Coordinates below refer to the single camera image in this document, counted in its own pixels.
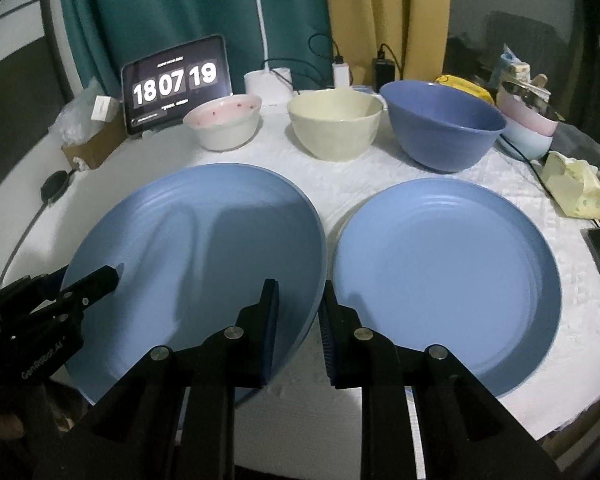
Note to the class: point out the dark blue bowl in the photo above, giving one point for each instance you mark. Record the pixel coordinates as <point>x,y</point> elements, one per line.
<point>440,135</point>

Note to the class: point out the tablet showing clock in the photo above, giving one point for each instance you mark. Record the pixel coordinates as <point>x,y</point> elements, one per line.
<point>175,85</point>

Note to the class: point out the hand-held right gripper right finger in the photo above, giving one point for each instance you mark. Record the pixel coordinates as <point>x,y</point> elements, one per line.
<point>325,332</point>

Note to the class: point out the white charger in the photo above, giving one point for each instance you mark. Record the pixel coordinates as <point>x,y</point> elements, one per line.
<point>341,75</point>

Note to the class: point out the white desk lamp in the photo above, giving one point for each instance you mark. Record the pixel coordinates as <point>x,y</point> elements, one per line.
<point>267,82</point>

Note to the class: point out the cardboard box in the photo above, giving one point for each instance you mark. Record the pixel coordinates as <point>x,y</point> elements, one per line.
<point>97,145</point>

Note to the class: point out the large blue plate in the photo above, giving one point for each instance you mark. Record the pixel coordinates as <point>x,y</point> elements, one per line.
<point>205,240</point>

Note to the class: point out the pale yellow tissue pack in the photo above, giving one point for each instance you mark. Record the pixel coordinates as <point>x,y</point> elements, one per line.
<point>570,185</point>

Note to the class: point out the yellow packet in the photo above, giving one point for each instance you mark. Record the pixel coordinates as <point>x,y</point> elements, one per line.
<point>462,86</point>

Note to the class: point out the small blue plate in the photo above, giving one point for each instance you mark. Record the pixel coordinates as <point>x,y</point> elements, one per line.
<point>445,280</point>

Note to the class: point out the pale blue packet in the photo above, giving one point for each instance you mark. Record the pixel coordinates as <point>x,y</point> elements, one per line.
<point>512,65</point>

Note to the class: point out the clear plastic bag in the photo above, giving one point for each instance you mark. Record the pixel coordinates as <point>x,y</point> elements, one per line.
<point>72,115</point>

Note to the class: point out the white bowl with red spots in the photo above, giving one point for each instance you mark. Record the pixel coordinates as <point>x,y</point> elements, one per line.
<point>225,132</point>

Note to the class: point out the small white box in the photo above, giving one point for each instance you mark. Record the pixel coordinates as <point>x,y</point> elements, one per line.
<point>103,108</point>

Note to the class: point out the white textured tablecloth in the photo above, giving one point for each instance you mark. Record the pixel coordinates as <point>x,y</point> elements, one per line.
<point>332,190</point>

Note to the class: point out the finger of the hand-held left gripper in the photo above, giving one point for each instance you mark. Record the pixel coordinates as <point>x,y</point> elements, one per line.
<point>97,282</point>

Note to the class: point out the pale blue bowl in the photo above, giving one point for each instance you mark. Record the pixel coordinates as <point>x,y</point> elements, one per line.
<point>527,142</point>

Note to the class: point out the yellow curtain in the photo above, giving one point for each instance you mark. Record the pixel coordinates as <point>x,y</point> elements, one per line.
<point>370,5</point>

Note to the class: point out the cream bowl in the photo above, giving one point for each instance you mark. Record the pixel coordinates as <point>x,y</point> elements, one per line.
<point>335,135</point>

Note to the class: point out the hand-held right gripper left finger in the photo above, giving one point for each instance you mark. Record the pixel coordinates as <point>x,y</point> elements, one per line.
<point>270,332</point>

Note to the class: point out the teal curtain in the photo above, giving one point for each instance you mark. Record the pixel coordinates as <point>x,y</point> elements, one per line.
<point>155,10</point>

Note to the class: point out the pink bowl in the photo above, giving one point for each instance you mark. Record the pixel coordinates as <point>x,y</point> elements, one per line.
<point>530,117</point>

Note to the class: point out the black charger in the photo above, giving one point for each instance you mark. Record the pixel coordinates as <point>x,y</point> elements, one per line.
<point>384,71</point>

